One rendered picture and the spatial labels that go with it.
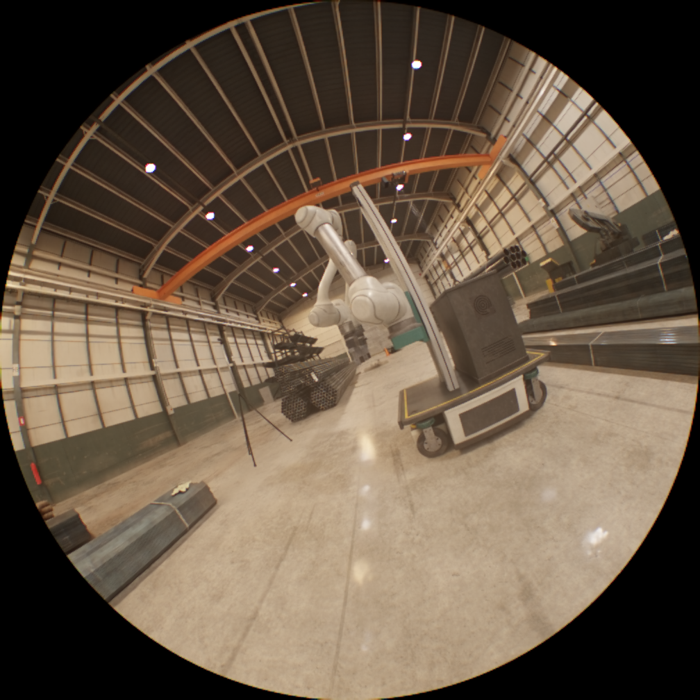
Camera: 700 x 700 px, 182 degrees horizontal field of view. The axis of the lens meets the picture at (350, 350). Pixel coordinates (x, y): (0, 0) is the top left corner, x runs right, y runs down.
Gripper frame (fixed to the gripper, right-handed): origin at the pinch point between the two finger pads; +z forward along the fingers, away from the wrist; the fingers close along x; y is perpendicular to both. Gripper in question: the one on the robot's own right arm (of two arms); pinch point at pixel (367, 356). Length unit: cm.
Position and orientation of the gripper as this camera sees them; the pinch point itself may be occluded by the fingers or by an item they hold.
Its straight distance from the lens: 155.1
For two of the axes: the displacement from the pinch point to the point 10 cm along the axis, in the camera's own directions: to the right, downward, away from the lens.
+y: 9.0, -3.8, -2.3
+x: 2.3, -0.6, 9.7
